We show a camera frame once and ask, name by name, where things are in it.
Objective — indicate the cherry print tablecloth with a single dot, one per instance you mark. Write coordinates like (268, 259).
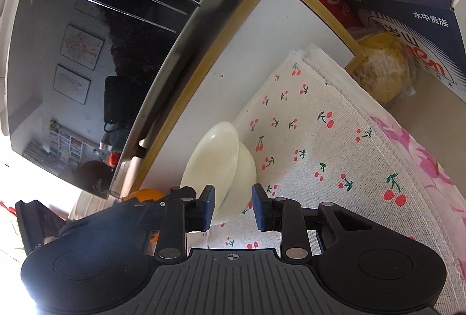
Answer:
(309, 140)

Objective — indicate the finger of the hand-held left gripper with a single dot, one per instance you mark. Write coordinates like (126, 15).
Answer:
(180, 193)

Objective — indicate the cream bowl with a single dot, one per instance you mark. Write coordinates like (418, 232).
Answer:
(211, 162)

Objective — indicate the yellow food in plastic bag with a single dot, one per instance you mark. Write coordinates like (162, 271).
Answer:
(382, 63)

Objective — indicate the large orange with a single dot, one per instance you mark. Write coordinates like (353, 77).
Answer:
(145, 195)

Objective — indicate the blue and white carton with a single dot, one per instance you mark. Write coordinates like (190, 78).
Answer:
(418, 41)

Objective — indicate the pink floral cloth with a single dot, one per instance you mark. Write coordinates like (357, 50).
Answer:
(429, 162)

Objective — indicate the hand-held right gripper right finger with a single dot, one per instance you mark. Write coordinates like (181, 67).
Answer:
(260, 207)

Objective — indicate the black microwave oven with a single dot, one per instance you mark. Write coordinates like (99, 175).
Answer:
(109, 45)

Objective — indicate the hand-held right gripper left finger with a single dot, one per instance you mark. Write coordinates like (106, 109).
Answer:
(208, 207)

